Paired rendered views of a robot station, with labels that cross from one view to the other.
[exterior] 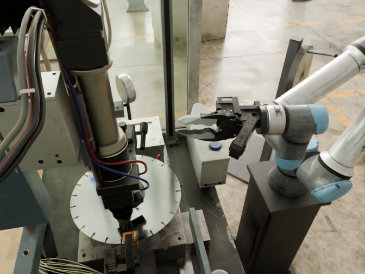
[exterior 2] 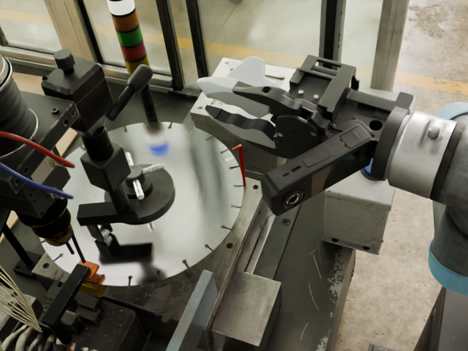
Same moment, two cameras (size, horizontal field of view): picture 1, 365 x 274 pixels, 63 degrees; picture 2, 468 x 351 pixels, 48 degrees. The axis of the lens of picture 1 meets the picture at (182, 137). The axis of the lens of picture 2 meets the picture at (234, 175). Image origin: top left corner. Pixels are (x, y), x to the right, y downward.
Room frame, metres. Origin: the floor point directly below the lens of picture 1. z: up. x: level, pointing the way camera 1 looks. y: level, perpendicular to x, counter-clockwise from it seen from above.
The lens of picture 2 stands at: (0.22, -0.28, 1.59)
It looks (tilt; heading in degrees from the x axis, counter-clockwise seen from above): 49 degrees down; 37
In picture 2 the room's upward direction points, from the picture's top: 7 degrees counter-clockwise
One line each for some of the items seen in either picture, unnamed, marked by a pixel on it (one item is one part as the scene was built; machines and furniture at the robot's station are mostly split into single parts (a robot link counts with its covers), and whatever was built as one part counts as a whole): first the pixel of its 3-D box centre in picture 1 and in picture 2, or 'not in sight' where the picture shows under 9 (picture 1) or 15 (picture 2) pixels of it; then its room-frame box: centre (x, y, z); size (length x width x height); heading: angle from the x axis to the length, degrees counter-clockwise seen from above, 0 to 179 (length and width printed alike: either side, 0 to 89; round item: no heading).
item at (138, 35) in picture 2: not in sight; (129, 33); (0.80, 0.36, 1.05); 0.05 x 0.04 x 0.03; 101
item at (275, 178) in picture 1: (289, 173); not in sight; (0.78, -0.42, 0.80); 0.15 x 0.15 x 0.10
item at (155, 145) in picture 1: (140, 146); (250, 118); (0.91, 0.17, 0.82); 0.18 x 0.18 x 0.15; 11
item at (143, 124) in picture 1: (136, 135); (116, 88); (0.54, 0.11, 1.21); 0.08 x 0.06 x 0.03; 11
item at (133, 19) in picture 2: not in sight; (125, 17); (0.80, 0.36, 1.08); 0.05 x 0.04 x 0.03; 101
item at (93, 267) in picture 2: (130, 254); (75, 300); (0.37, 0.13, 0.95); 0.10 x 0.03 x 0.07; 11
